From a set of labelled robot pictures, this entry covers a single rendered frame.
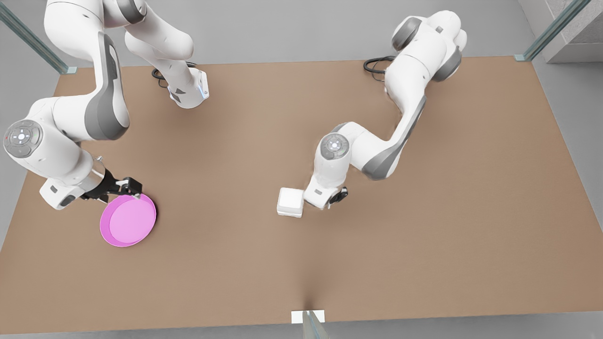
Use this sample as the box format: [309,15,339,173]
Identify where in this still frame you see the silver frame post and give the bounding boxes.
[0,2,78,75]
[514,0,592,62]
[291,309,331,339]

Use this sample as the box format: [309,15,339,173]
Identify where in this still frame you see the pink round plate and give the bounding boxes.
[99,193,157,248]

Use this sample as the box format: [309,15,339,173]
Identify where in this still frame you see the black cable loop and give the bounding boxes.
[363,56,397,83]
[151,61,198,89]

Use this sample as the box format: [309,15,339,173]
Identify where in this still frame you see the white square box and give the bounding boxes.
[277,187,305,218]

